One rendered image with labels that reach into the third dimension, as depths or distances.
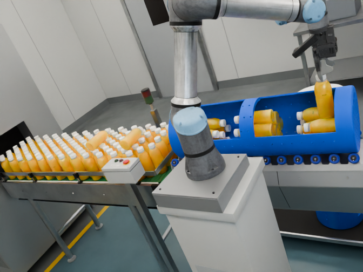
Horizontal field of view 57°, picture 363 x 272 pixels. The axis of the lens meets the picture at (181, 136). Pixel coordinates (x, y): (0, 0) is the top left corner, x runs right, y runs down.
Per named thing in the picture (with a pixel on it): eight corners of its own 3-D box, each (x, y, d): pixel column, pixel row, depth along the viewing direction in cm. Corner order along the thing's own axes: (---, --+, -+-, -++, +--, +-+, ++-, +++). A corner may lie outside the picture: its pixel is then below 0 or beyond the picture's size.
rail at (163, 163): (157, 175, 185) (155, 170, 184) (155, 175, 186) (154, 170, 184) (187, 136, 214) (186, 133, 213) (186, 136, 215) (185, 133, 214)
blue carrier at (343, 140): (359, 167, 137) (350, 107, 124) (180, 168, 184) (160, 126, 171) (361, 128, 157) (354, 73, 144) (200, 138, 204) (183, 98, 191)
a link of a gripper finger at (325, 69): (334, 81, 131) (331, 58, 128) (317, 83, 134) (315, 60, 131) (335, 79, 133) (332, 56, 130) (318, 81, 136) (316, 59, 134)
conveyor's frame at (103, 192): (210, 293, 220) (161, 187, 183) (53, 259, 309) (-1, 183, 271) (233, 238, 255) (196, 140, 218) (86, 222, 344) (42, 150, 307)
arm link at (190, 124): (185, 158, 115) (173, 123, 110) (179, 144, 127) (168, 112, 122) (218, 146, 115) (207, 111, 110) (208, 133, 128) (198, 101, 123)
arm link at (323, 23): (304, 21, 125) (308, 15, 131) (307, 33, 127) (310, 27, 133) (326, 16, 121) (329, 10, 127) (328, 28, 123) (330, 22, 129)
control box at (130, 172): (136, 183, 175) (128, 168, 170) (108, 183, 185) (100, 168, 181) (146, 172, 182) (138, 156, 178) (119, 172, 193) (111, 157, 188)
